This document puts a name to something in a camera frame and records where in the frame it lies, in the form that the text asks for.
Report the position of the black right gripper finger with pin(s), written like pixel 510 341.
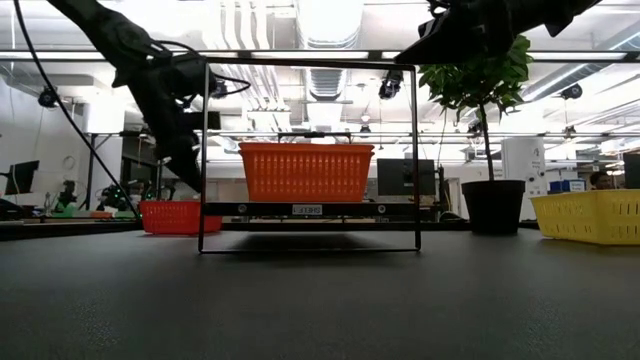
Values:
pixel 450 47

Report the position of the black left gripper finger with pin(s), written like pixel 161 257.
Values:
pixel 180 165

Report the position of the red plastic basket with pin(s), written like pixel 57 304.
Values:
pixel 170 217

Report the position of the yellow plastic basket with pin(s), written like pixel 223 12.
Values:
pixel 590 217

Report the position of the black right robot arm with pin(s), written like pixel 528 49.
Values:
pixel 550 12

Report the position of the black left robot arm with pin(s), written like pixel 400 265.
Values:
pixel 115 35

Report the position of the black-framed wooden shelf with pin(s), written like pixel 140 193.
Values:
pixel 270 209

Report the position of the white cylindrical machine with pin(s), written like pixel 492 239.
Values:
pixel 522 165

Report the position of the black computer monitor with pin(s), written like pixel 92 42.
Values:
pixel 395 176
pixel 632 170
pixel 22 177

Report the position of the potted green tree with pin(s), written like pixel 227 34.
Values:
pixel 492 207

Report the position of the blue storage bin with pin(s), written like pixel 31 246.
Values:
pixel 567 186

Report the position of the person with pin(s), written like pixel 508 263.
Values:
pixel 600 181

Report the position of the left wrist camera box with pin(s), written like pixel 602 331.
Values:
pixel 202 120

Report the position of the black ceiling-hung camera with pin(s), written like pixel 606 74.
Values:
pixel 47 97
pixel 391 84
pixel 220 90
pixel 571 91

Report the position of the silver ceiling air duct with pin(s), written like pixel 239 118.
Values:
pixel 327 30

